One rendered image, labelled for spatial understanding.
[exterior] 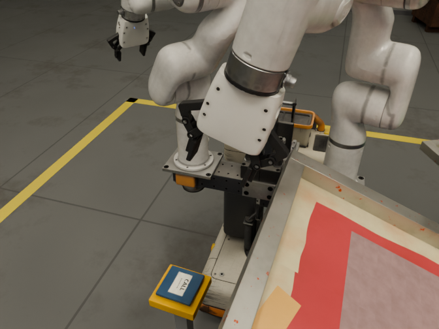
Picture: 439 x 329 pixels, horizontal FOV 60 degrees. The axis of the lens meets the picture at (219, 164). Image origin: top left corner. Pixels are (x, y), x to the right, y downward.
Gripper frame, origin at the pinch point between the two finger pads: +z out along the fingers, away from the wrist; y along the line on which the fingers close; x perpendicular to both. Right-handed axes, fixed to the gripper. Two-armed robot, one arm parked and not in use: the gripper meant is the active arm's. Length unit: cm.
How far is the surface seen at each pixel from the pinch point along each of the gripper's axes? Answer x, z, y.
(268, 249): 1.0, 10.9, -12.9
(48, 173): -138, 199, 145
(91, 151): -178, 195, 134
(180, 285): -12, 54, 0
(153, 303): -6, 57, 4
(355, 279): -5.7, 15.1, -30.0
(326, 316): 4.7, 15.0, -25.8
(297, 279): 0.9, 14.7, -19.7
